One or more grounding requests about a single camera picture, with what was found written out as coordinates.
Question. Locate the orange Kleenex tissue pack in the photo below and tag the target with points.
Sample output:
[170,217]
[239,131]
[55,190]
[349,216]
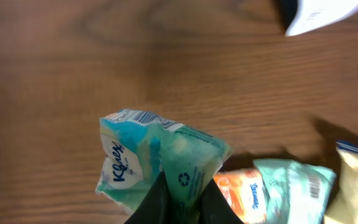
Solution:
[244,192]

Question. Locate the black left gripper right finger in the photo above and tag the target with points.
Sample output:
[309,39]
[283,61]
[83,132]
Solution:
[214,208]

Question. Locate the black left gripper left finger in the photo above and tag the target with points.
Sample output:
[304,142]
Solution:
[155,207]

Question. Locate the white barcode scanner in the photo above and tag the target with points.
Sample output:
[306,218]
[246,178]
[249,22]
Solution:
[302,16]

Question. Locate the mint green wipes pack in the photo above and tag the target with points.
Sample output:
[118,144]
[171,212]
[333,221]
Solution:
[296,193]

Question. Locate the teal Kleenex tissue pack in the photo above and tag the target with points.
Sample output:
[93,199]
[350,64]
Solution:
[139,145]

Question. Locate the cream snack bag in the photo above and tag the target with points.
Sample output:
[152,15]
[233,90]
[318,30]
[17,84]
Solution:
[344,208]

